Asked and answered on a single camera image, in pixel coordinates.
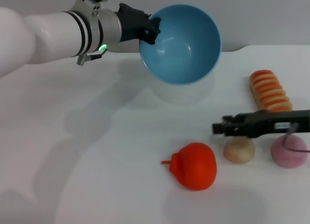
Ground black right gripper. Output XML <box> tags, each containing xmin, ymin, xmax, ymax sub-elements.
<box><xmin>212</xmin><ymin>109</ymin><xmax>310</xmax><ymax>140</ymax></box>

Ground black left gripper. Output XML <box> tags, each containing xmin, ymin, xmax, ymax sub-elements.
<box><xmin>114</xmin><ymin>2</ymin><xmax>162</xmax><ymax>45</ymax></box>

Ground blue bowl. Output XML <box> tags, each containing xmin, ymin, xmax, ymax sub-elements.
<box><xmin>139</xmin><ymin>4</ymin><xmax>222</xmax><ymax>86</ymax></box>

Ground orange toy fruit with stem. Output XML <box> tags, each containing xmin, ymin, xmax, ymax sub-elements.
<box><xmin>161</xmin><ymin>142</ymin><xmax>217</xmax><ymax>192</ymax></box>

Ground beige round bun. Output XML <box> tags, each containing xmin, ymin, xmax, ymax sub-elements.
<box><xmin>223</xmin><ymin>136</ymin><xmax>256</xmax><ymax>164</ymax></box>

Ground orange striped bread roll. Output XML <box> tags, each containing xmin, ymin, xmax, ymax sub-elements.
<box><xmin>249</xmin><ymin>69</ymin><xmax>294</xmax><ymax>113</ymax></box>

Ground pink round bun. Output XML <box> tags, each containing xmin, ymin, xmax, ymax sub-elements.
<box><xmin>270</xmin><ymin>134</ymin><xmax>309</xmax><ymax>169</ymax></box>

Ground right arm cable with plug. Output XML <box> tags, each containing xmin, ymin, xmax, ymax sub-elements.
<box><xmin>281</xmin><ymin>122</ymin><xmax>310</xmax><ymax>154</ymax></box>

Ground arm cable with plug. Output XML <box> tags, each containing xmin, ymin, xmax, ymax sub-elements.
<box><xmin>77</xmin><ymin>47</ymin><xmax>109</xmax><ymax>66</ymax></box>
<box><xmin>281</xmin><ymin>122</ymin><xmax>310</xmax><ymax>154</ymax></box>

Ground left arm cable with plug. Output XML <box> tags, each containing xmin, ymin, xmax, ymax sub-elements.
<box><xmin>77</xmin><ymin>47</ymin><xmax>109</xmax><ymax>66</ymax></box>

